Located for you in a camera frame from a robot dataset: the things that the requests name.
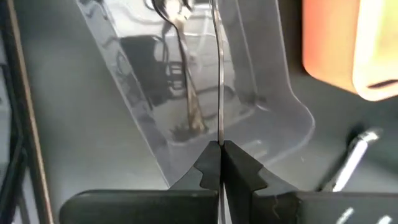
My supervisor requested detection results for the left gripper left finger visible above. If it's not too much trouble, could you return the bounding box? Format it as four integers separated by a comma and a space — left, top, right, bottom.
58, 139, 222, 224

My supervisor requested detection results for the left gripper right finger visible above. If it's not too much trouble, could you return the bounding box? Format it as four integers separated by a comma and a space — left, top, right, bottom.
221, 139, 398, 224

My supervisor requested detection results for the silver spoon lilac handle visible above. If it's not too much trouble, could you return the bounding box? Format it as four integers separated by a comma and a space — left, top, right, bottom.
317, 127, 383, 192

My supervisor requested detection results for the smoked transparent plastic bin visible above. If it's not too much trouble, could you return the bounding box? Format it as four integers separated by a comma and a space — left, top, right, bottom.
74, 0, 317, 187

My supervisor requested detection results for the orange plastic bin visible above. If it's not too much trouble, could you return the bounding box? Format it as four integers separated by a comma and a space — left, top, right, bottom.
302, 0, 398, 102

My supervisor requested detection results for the black cable conduit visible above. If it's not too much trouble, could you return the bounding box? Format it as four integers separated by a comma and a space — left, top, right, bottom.
0, 62, 30, 224

